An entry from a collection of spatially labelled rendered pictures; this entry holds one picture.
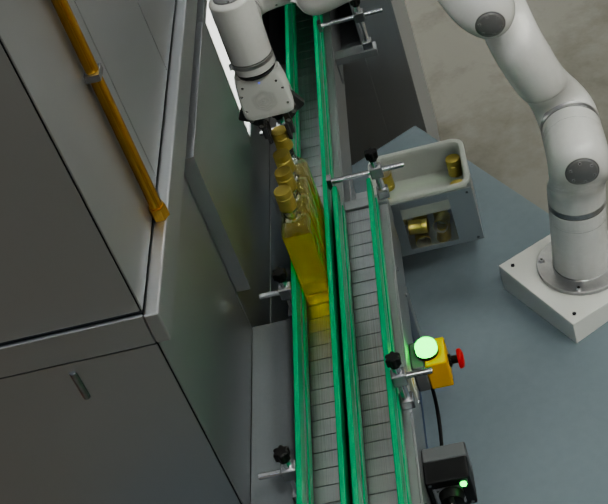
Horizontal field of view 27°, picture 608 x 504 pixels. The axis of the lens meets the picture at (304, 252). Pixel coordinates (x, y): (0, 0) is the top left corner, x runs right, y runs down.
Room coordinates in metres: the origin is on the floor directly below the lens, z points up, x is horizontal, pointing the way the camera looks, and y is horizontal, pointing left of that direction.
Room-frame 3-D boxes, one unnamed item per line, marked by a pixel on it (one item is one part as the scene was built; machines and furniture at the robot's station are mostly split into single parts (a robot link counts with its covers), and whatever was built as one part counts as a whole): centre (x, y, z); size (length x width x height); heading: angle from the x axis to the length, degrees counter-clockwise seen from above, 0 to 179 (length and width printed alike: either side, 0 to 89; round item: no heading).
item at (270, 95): (2.08, -0.04, 1.45); 0.10 x 0.07 x 0.11; 77
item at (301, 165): (2.08, -0.04, 1.16); 0.06 x 0.06 x 0.21; 77
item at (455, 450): (1.42, -0.10, 0.96); 0.08 x 0.08 x 0.08; 78
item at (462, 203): (2.23, -0.28, 0.92); 0.27 x 0.17 x 0.15; 78
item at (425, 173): (2.22, -0.30, 0.97); 0.22 x 0.17 x 0.09; 78
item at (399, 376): (1.54, -0.10, 1.11); 0.07 x 0.04 x 0.13; 78
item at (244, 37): (2.08, -0.04, 1.60); 0.09 x 0.08 x 0.13; 166
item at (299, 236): (1.91, 0.00, 1.16); 0.06 x 0.06 x 0.21; 77
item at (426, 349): (1.70, -0.15, 1.01); 0.04 x 0.04 x 0.03
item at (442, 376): (1.70, -0.16, 0.96); 0.07 x 0.07 x 0.07; 78
